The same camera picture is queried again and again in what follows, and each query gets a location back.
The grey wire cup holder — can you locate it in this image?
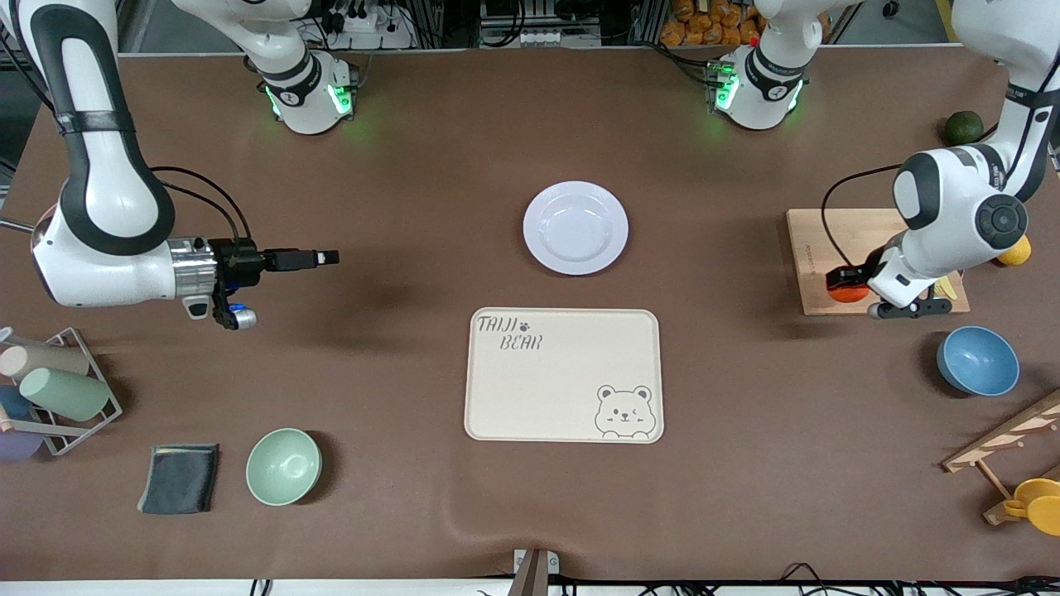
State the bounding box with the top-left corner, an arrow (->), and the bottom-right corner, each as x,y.
0,327 -> 123,457

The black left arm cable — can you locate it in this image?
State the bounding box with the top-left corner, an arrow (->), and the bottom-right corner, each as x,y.
820,164 -> 903,272

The metal table bracket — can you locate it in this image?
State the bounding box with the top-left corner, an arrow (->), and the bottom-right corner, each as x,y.
512,548 -> 561,596

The beige cup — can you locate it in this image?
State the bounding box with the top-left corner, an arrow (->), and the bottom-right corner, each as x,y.
0,344 -> 90,383

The wooden peg drying rack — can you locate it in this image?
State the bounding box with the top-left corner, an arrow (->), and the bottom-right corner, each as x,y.
942,389 -> 1060,526

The power strip with plugs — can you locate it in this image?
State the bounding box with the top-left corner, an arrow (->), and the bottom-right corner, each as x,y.
327,4 -> 415,50

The cream bear print tray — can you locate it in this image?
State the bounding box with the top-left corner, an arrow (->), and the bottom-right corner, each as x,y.
464,308 -> 665,445

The dark grey folded cloth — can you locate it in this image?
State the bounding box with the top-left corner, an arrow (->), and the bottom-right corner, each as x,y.
137,444 -> 221,516

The purple cup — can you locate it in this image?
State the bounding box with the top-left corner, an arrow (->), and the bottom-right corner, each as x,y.
0,430 -> 44,462

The dark green avocado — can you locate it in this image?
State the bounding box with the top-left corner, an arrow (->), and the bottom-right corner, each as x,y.
945,110 -> 985,147

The pile of orange fruits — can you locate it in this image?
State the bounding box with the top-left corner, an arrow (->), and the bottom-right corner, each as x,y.
660,0 -> 767,48

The blue bowl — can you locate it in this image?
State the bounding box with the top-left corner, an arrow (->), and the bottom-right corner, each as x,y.
937,325 -> 1021,397

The pale green bowl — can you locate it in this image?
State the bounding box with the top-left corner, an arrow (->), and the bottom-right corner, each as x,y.
245,427 -> 323,507

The pale green cup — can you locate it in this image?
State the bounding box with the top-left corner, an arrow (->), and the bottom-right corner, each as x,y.
19,367 -> 111,422

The black cable along table edge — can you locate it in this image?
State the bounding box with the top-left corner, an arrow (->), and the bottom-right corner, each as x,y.
571,563 -> 1060,596

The wooden cutting board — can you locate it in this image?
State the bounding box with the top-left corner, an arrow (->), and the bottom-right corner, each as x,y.
785,209 -> 971,317

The yellow mug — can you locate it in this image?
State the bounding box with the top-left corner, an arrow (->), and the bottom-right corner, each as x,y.
1002,478 -> 1060,537

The white power strip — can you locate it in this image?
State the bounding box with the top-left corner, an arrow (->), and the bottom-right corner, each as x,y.
484,29 -> 603,48

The white round plate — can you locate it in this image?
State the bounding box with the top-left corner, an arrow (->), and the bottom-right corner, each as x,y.
523,180 -> 629,276

